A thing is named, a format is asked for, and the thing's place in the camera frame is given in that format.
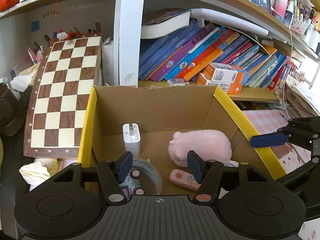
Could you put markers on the orange white Usmile box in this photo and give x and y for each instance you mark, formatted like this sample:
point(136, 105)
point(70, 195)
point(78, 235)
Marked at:
point(225, 73)

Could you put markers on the white shelf post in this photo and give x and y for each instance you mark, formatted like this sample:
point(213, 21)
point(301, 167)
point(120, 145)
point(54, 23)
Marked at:
point(126, 41)

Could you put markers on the purple toy car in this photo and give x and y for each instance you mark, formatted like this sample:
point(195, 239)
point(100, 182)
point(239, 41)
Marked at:
point(132, 184)

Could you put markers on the wooden chessboard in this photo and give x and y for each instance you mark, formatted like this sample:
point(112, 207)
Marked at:
point(59, 97)

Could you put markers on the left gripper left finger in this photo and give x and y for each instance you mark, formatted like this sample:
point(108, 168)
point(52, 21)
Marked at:
point(111, 174)

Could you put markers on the pink correction tape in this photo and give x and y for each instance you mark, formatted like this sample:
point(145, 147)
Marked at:
point(184, 179)

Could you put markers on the pink plush pig toy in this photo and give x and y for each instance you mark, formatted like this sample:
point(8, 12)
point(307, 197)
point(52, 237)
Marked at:
point(208, 144)

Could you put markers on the pile of papers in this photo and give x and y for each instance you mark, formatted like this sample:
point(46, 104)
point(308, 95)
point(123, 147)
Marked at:
point(297, 105)

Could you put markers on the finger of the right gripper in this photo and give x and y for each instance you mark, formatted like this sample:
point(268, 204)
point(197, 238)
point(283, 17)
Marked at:
point(268, 140)

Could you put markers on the small white card box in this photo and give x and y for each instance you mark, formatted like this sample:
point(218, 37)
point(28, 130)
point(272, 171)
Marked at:
point(177, 82)

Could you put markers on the white curved lamp bar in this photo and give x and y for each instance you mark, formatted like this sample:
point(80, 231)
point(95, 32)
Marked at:
point(226, 19)

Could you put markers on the row of colourful books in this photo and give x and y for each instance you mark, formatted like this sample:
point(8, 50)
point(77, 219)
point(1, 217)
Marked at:
point(187, 51)

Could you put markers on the white power adapter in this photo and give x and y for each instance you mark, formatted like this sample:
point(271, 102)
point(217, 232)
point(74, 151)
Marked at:
point(131, 138)

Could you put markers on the clear tape roll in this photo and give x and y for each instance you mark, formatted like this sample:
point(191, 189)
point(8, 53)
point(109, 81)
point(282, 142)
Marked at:
point(150, 171)

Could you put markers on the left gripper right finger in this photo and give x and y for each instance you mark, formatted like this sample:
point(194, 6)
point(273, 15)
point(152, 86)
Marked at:
point(208, 174)

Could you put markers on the yellow cardboard box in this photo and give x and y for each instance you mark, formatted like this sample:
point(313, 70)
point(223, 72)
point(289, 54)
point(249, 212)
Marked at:
point(159, 113)

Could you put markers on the brown leather bag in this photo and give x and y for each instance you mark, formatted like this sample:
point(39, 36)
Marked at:
point(13, 113)

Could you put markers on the pink cartoon desk mat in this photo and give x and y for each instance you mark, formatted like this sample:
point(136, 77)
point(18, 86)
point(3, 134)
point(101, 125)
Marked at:
point(290, 156)

